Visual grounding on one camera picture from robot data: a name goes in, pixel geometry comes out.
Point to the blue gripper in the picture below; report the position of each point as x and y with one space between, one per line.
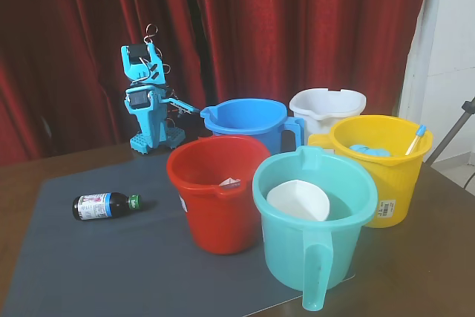
142 114

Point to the dark labelled medicine bottle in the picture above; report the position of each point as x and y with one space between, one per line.
96 206

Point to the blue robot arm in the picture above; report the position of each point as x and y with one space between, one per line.
148 129

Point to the white crumpled paper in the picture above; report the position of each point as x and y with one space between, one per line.
230 182

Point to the red plastic bucket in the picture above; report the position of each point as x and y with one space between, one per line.
219 220

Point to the red curtain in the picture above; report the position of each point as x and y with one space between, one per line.
297 35

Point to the white plastic bucket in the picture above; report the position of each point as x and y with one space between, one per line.
326 105

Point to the white paper bowl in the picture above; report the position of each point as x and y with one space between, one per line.
297 202

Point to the grey table mat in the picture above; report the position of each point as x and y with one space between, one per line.
111 257

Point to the teal plastic jug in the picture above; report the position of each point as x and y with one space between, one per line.
289 250

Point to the blue glove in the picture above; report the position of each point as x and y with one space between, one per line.
371 150

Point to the yellow plastic bucket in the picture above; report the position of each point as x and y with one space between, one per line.
393 183

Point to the grey tripod leg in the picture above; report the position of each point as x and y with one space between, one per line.
451 131

